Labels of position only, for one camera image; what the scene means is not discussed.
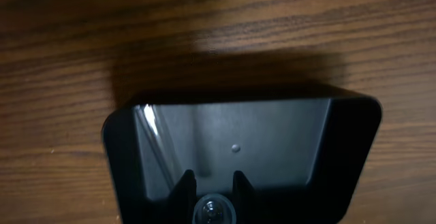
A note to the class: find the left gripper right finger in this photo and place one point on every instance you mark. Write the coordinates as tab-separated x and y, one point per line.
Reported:
247	203

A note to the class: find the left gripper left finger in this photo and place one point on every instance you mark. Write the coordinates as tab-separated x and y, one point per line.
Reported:
182	203

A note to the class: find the black tray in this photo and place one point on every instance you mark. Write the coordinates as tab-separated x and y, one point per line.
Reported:
347	142

